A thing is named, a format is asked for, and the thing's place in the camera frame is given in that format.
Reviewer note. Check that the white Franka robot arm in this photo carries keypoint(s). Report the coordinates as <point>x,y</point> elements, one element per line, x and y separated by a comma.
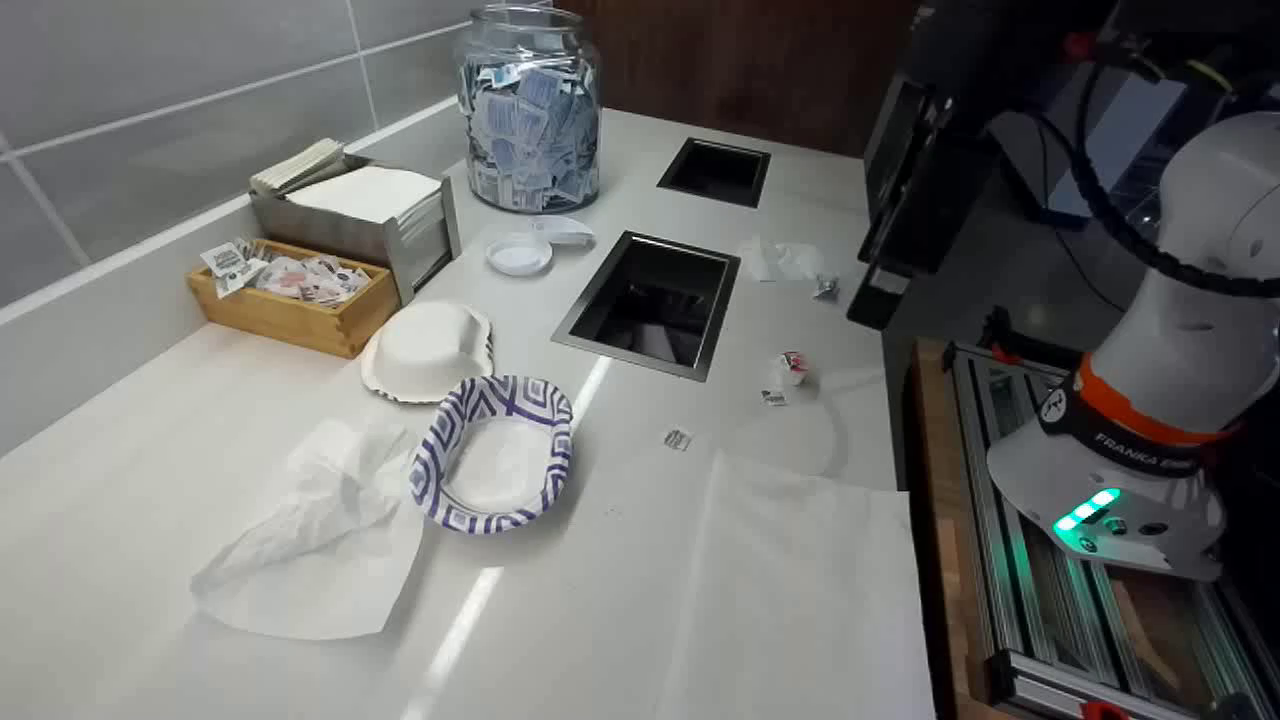
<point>1201,307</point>

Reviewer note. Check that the bright computer screen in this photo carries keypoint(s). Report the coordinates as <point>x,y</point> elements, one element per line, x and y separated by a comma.
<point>1114,142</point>

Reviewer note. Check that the crumpled white plastic bag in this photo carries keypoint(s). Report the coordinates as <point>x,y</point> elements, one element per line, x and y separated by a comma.
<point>323,546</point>

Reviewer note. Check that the glass jar of packets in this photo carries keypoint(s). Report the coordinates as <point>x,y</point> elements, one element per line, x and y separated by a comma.
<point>531,122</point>

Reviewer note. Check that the brown wooden board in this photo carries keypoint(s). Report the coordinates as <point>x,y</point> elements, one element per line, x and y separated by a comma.
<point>942,534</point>

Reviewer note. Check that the white packet with black print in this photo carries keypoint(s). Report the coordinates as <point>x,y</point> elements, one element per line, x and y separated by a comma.
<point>230,266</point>

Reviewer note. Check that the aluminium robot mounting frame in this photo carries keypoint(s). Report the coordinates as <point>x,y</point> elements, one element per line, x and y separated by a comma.
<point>1066,627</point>

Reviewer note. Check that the pile of colourful packets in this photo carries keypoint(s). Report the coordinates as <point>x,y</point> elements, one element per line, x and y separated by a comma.
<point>315,277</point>

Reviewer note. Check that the black monitor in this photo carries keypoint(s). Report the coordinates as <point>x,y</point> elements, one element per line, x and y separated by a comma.
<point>921,163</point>

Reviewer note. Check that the wooden tray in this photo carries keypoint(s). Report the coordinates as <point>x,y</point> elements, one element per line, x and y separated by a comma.
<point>296,323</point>

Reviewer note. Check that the clear round plastic lid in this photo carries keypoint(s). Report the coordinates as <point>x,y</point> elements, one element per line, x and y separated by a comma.
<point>568,232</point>
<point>519,254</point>

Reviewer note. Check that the metal napkin dispenser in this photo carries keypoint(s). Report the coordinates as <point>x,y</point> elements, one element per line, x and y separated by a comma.
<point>365,215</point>

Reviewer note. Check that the small red white packet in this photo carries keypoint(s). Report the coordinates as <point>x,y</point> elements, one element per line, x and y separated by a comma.
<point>784,375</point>

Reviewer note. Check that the blue patterned paper bowl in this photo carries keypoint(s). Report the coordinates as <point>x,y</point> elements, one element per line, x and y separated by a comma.
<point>460,440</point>

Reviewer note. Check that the white paper sheet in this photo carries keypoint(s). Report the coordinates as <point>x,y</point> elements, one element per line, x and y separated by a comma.
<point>802,601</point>

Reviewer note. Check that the tan folded napkin stack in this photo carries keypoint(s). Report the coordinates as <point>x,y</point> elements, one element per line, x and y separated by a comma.
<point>300,165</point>

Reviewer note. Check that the white paper bowl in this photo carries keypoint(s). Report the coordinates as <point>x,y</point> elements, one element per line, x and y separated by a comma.
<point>424,351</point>

